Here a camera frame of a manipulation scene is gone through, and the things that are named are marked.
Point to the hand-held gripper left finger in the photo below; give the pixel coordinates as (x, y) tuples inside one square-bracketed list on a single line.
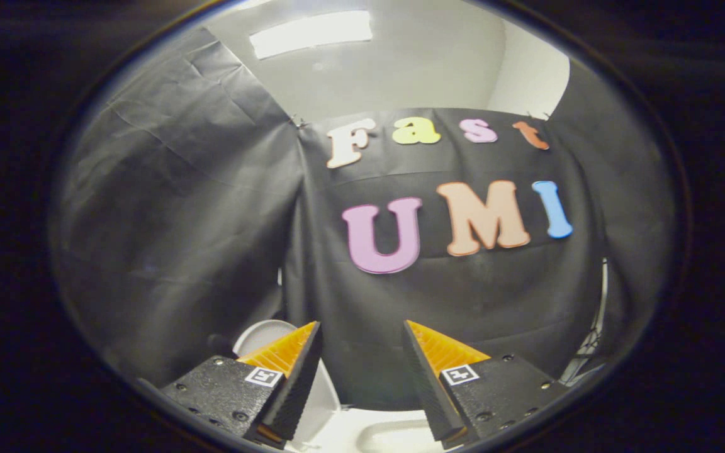
[(296, 390)]

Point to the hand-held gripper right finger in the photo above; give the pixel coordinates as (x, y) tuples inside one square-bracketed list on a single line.
[(425, 384)]

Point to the white toilet seat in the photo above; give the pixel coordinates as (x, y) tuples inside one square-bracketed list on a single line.
[(337, 434)]

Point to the black backdrop cloth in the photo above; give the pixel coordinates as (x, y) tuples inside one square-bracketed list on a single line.
[(174, 207), (627, 207), (476, 302)]

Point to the black light stand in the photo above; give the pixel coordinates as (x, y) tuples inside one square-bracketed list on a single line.
[(592, 340)]

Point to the ceiling light panel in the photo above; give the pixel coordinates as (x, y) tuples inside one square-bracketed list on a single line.
[(312, 33)]

